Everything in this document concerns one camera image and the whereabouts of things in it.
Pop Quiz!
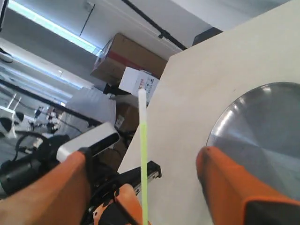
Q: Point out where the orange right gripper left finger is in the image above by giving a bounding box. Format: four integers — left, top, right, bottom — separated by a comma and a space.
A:
0, 151, 90, 225

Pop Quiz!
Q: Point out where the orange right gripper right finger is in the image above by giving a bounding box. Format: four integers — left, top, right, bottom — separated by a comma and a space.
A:
195, 147, 300, 225

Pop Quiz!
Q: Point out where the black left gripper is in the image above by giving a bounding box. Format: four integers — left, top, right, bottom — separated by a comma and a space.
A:
81, 160, 162, 225

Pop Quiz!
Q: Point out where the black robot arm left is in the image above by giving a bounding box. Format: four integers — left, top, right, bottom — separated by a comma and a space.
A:
0, 137, 149, 225

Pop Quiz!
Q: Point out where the round stainless steel plate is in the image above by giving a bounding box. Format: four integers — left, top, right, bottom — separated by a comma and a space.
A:
207, 82, 300, 200

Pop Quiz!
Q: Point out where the white cardboard box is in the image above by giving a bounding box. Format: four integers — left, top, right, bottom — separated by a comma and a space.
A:
119, 67, 159, 103

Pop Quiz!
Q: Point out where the brown cardboard box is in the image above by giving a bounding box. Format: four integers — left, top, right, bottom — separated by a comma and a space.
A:
91, 33, 167, 85

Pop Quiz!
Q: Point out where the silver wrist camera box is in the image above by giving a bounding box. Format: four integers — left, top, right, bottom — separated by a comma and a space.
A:
56, 122, 120, 163

